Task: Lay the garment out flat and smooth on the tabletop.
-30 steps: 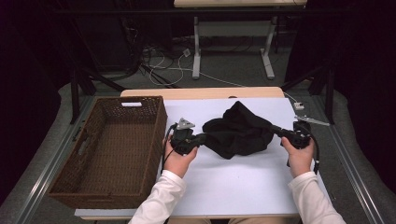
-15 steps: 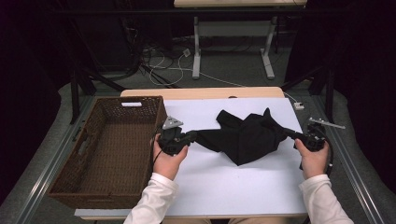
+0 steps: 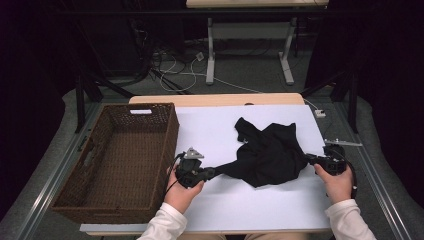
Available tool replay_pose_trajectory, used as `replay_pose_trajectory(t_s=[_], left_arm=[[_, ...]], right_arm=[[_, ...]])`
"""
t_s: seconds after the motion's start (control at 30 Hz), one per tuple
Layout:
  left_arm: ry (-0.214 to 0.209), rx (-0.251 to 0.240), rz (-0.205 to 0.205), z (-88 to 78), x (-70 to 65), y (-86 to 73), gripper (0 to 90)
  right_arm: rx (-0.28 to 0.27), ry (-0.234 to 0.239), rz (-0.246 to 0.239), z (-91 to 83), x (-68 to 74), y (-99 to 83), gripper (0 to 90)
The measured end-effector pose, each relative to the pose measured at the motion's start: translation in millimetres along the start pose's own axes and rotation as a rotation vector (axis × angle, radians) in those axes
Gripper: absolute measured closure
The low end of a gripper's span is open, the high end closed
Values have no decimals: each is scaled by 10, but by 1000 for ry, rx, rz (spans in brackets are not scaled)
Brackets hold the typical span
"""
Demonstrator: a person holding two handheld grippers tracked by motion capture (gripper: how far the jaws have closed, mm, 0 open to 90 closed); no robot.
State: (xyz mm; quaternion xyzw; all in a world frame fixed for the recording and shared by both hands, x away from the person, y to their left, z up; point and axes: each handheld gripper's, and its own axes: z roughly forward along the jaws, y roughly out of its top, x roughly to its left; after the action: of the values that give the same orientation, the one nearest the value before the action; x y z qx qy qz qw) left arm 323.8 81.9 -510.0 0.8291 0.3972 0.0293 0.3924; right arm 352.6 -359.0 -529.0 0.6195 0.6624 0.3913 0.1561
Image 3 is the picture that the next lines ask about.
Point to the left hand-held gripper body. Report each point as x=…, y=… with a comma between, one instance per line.
x=188, y=171

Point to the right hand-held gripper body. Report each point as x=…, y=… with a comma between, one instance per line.
x=333, y=161

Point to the black tank top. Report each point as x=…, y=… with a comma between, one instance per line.
x=266, y=156

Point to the brown wicker basket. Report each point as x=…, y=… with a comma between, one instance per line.
x=133, y=156

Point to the person's right hand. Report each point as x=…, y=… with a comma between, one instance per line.
x=338, y=188

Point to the person's left hand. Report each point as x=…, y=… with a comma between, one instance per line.
x=181, y=198

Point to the white foam board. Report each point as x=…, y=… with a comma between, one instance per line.
x=213, y=133

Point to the white adapter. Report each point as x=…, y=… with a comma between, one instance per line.
x=320, y=113

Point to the black metal stand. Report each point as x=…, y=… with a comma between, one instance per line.
x=352, y=106
x=80, y=106

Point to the black curtain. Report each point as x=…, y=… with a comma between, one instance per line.
x=26, y=83
x=393, y=66

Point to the white plug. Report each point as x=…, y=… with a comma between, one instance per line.
x=199, y=56

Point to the white-legged desk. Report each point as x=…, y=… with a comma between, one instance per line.
x=250, y=31

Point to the aluminium rail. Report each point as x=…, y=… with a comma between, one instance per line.
x=390, y=206
x=50, y=186

